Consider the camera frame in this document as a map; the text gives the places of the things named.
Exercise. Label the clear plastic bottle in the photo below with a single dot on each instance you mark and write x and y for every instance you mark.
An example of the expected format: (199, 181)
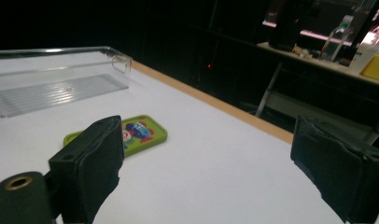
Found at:
(334, 43)

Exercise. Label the white-legged side table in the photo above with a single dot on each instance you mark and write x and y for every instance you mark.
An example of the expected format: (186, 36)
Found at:
(315, 63)

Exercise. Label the black box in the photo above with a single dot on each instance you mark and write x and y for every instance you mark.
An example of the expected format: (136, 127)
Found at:
(285, 28)

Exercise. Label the green phone case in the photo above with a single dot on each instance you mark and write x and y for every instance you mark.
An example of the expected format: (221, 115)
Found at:
(147, 133)

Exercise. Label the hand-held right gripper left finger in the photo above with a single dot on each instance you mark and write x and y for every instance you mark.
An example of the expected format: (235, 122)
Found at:
(85, 168)

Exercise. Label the clear plastic tray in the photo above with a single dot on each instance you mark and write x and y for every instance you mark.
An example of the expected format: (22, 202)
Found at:
(53, 93)

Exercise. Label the yellow box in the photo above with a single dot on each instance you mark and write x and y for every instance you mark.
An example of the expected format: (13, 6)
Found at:
(376, 68)

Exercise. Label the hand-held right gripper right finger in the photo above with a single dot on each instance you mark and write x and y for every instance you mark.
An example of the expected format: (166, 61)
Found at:
(343, 168)

